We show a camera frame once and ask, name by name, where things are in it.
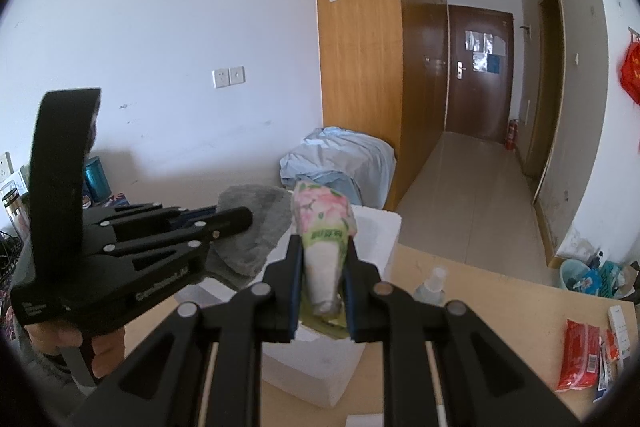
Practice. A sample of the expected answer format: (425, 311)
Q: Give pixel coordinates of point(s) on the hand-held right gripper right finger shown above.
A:
(353, 307)

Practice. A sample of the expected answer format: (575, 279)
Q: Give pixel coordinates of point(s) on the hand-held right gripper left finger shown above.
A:
(295, 292)

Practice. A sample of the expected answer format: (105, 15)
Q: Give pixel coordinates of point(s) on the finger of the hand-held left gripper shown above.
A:
(230, 219)
(150, 212)

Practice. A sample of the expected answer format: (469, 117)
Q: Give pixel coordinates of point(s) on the grey cloth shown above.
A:
(250, 232)

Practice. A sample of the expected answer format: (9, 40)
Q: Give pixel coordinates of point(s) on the floral tissue packet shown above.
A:
(322, 227)

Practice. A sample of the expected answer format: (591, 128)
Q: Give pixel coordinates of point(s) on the white foam box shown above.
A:
(325, 372)

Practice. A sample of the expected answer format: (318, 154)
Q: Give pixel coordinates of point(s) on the person's left forearm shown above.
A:
(45, 369)

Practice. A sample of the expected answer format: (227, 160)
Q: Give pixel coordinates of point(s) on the person's left hand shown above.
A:
(108, 352)

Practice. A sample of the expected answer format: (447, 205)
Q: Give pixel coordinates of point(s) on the teal can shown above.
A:
(97, 179)

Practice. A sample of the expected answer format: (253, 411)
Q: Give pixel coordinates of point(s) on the clear spray bottle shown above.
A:
(431, 289)

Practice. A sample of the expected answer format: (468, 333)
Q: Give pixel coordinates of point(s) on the light blue bedding pile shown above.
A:
(340, 157)

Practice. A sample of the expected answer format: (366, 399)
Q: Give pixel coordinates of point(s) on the wooden wardrobe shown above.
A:
(360, 57)

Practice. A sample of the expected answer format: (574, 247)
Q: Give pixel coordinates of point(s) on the teal trash bin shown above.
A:
(570, 277)

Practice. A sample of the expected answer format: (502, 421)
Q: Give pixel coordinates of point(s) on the red snack packet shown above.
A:
(577, 354)

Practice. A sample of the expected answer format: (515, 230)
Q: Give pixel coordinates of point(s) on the red fire extinguisher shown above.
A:
(510, 137)

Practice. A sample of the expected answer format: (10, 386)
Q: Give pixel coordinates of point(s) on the brown door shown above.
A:
(480, 107)

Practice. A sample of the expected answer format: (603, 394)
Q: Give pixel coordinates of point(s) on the red and white packet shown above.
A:
(609, 357)

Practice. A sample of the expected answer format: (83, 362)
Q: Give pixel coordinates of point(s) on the white flat device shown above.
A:
(620, 327)

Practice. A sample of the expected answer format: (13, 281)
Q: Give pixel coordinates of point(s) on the blue paper notice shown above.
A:
(494, 63)

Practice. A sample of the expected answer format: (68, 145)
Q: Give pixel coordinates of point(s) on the white double wall socket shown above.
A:
(228, 77)

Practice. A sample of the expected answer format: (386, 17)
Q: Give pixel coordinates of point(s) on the wooden side door frame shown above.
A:
(559, 82)

